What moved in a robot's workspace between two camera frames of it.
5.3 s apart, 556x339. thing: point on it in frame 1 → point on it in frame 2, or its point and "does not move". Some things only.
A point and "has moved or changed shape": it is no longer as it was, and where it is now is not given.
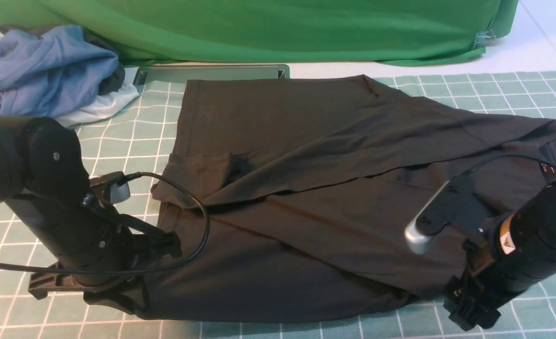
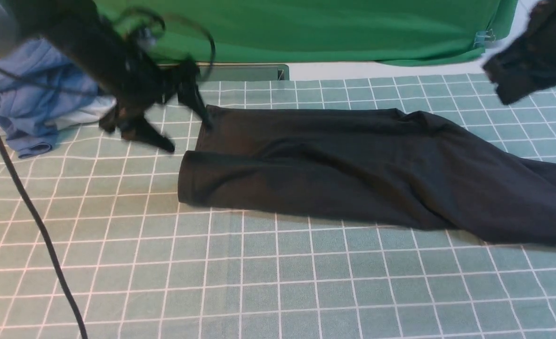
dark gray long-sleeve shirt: x=289 y=197 has moved or changed shape
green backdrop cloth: x=378 y=32 does not move
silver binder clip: x=483 y=37 does not move
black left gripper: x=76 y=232 → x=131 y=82
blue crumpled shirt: x=58 y=75 does not move
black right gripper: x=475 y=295 → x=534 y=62
